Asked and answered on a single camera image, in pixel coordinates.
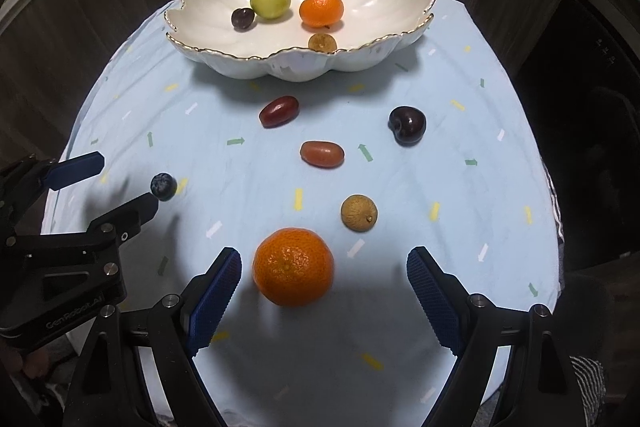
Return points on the light blue patterned cloth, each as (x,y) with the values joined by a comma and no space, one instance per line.
(250,187)

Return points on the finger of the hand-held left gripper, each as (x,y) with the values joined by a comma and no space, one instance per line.
(75,169)
(130,214)

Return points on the blueberry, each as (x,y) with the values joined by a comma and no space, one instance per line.
(163,186)

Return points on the dark purple grape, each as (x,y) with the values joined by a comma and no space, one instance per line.
(242,19)

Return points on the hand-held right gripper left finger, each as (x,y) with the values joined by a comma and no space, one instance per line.
(212,302)

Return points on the dark red jujube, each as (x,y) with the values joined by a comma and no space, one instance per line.
(278,112)

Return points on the dark red cherry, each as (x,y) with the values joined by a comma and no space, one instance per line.
(409,127)

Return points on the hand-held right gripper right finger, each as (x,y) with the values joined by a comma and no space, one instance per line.
(435,302)

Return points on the mandarin orange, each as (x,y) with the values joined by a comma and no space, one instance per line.
(321,9)
(293,267)

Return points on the brown longan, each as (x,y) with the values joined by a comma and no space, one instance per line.
(359,213)
(321,43)

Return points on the person's left hand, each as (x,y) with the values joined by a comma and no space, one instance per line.
(27,362)

